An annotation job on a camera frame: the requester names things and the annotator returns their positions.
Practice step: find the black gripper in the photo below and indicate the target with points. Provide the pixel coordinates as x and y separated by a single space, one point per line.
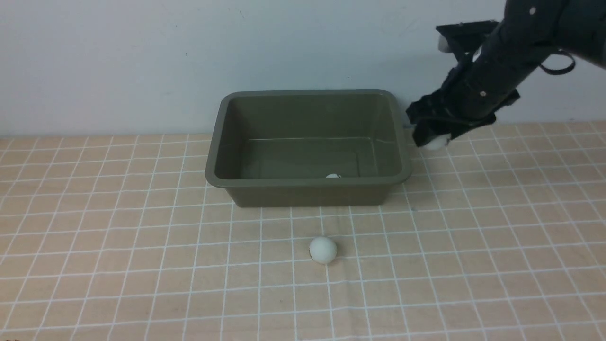
487 80

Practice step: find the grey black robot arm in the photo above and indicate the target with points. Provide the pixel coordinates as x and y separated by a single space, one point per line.
581 32

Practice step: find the checkered beige tablecloth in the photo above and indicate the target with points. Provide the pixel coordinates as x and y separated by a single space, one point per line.
501 236

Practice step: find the olive green plastic bin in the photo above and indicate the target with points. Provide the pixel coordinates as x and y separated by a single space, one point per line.
275 148

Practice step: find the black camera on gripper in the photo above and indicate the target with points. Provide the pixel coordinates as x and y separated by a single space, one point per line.
464 37

